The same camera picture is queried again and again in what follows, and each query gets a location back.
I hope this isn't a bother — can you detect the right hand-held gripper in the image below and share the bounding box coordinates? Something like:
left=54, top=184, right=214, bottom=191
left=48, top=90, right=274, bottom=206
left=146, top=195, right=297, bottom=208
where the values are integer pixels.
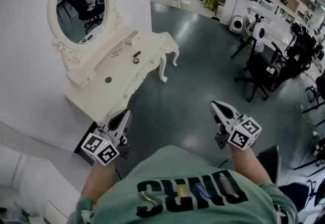
left=209, top=100, right=263, bottom=151

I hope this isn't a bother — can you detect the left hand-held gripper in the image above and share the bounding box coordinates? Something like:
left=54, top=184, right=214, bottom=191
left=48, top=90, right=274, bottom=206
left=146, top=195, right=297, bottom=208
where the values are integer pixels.
left=80, top=110, right=133, bottom=167

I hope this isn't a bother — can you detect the wide white vanity drawer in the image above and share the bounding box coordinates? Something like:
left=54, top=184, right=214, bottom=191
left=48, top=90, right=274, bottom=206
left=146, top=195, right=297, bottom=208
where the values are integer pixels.
left=109, top=70, right=143, bottom=116
left=138, top=49, right=163, bottom=75

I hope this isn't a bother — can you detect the small white vanity drawer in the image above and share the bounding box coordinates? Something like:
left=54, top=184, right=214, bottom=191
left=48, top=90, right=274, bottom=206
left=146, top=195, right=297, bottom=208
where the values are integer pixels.
left=123, top=30, right=140, bottom=46
left=67, top=69, right=96, bottom=89

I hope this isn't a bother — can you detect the person's right forearm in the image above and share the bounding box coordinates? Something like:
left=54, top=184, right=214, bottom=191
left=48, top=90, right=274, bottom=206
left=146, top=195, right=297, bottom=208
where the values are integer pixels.
left=230, top=144, right=272, bottom=186

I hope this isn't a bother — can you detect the person's left forearm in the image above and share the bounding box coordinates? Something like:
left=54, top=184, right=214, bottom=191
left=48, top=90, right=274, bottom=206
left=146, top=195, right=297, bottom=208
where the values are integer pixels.
left=80, top=161, right=123, bottom=205

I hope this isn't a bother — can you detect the white ornate vanity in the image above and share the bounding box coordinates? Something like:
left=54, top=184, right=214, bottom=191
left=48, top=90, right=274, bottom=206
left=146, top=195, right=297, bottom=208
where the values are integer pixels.
left=47, top=0, right=169, bottom=125

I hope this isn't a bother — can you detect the black office chair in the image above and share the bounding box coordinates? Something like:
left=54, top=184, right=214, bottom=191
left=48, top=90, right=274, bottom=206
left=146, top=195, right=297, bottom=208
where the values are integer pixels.
left=233, top=37, right=284, bottom=103
left=270, top=22, right=317, bottom=93

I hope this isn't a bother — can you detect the person's green printed shirt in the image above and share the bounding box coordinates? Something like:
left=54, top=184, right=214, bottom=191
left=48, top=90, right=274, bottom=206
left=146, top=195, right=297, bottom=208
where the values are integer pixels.
left=66, top=144, right=301, bottom=224

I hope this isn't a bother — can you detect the round white robot device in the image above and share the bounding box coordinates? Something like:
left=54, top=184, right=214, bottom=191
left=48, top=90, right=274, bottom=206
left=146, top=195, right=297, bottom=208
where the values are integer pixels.
left=243, top=14, right=267, bottom=47
left=229, top=15, right=243, bottom=34

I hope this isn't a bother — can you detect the long white desk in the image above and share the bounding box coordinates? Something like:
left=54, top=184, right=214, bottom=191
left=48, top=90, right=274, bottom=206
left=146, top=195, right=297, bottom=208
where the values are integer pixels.
left=246, top=6, right=325, bottom=84

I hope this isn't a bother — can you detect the oval white-framed mirror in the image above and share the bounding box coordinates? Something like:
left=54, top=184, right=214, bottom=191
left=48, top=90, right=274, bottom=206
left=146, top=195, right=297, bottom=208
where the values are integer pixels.
left=47, top=0, right=124, bottom=72

